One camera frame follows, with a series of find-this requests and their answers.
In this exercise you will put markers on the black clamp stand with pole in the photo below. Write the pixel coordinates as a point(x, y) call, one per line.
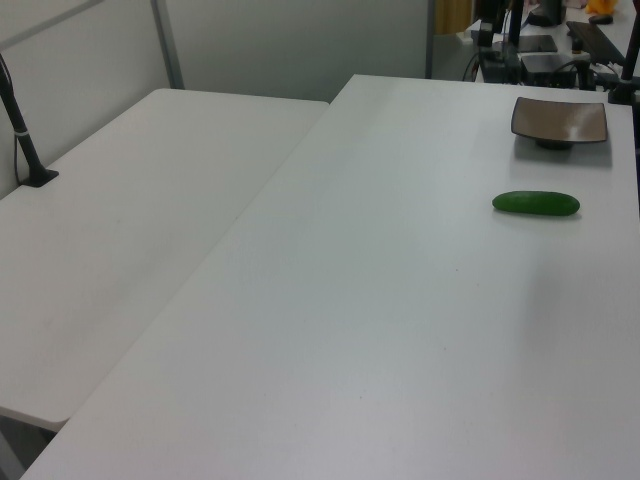
point(627, 70)

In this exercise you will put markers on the brown square ceramic plate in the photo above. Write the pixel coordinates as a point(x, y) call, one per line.
point(557, 120)

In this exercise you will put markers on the green cucumber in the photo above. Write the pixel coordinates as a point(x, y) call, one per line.
point(535, 203)

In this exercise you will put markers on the dark flat tablet device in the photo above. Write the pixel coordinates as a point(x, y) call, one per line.
point(539, 43)

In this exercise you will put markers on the black keyboard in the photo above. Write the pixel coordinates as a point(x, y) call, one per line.
point(595, 40)

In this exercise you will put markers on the small black camera device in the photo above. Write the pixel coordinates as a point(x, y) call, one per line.
point(485, 34)

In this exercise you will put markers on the black upright pole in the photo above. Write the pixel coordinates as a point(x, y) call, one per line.
point(515, 25)

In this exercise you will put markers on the orange plush toy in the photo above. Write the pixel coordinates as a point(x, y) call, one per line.
point(600, 5)

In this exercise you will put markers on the black monitor base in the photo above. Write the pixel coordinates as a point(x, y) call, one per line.
point(547, 12)

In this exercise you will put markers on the black electronics box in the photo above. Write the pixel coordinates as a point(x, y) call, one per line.
point(547, 67)

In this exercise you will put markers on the black camera stand pole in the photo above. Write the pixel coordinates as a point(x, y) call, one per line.
point(20, 135)

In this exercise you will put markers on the black computer mouse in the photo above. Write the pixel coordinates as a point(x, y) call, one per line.
point(601, 19)

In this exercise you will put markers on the grey metal partition post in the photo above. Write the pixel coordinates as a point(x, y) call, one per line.
point(429, 40)

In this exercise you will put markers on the yellow panel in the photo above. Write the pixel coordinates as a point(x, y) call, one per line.
point(452, 15)

